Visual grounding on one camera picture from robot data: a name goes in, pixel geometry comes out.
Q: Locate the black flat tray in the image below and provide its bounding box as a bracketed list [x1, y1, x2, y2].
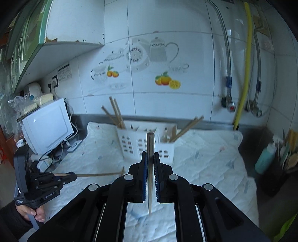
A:
[16, 105, 40, 123]

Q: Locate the person's left hand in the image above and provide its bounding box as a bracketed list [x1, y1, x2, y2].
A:
[16, 205, 46, 223]

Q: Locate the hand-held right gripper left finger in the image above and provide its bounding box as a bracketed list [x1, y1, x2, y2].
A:
[27, 152, 149, 242]

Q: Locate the red-handled pipe valve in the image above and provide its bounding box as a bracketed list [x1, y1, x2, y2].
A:
[221, 95, 237, 112]

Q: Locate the white power adapter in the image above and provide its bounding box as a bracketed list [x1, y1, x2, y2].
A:
[37, 158, 53, 172]

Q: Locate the bunch of kitchen utensils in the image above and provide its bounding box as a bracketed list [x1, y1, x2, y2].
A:
[278, 127, 298, 173]

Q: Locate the white paper roll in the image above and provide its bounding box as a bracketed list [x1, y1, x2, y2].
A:
[27, 82, 44, 96]

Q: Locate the white quilted mat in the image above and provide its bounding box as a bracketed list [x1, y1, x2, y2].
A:
[41, 121, 260, 242]

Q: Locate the black utensil pot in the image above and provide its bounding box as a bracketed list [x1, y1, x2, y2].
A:
[262, 158, 294, 197]

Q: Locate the cream foam block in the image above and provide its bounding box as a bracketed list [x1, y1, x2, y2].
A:
[33, 93, 56, 106]

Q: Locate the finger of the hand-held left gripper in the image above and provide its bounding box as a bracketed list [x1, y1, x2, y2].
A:
[34, 180, 70, 192]
[34, 172, 77, 183]

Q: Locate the braided metal hose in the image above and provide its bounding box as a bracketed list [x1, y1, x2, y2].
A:
[246, 27, 263, 110]
[206, 0, 234, 103]

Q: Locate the yellow gas pipe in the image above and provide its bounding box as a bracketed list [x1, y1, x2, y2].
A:
[233, 1, 253, 131]

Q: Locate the white plastic chopstick holder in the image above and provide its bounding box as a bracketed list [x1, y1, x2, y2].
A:
[116, 120, 178, 167]

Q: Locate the white power strip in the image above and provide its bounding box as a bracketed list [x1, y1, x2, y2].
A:
[67, 140, 83, 152]

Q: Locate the clear plastic bag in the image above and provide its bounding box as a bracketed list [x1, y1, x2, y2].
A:
[8, 95, 29, 110]

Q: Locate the teal plastic bottle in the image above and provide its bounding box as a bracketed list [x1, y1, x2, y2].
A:
[254, 141, 276, 175]

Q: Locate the green plastic basket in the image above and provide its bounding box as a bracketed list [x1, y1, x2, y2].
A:
[272, 213, 298, 242]

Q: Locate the white microwave oven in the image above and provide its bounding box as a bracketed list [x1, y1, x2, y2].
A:
[19, 98, 75, 155]

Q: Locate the green wall cabinet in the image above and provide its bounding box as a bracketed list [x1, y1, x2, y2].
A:
[0, 0, 106, 94]

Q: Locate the person's left forearm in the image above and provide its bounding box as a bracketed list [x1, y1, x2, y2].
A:
[0, 200, 33, 242]

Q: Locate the metal pipe valve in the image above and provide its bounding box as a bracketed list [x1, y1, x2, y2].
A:
[246, 100, 263, 117]

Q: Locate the black wall socket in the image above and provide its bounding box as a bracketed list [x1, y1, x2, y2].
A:
[48, 75, 59, 90]

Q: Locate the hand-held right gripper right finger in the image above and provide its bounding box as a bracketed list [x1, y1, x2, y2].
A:
[154, 152, 272, 242]

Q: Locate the white chart wall sticker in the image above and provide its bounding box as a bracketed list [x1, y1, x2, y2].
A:
[57, 63, 73, 83]

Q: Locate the set of wooden chopsticks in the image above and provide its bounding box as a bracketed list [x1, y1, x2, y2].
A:
[101, 96, 205, 143]

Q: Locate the long wooden chopstick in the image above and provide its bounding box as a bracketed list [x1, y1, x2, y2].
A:
[146, 132, 155, 214]
[54, 166, 126, 178]

